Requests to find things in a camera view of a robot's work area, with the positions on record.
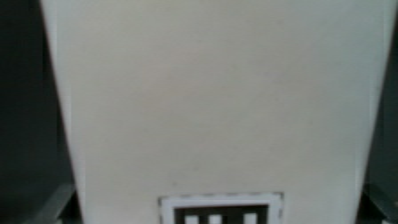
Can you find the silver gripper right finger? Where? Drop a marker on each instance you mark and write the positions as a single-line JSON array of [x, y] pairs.
[[378, 207]]

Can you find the white cabinet top tray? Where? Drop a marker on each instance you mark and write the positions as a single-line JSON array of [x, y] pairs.
[[220, 94]]

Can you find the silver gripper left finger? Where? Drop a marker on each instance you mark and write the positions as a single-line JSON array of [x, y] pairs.
[[61, 208]]

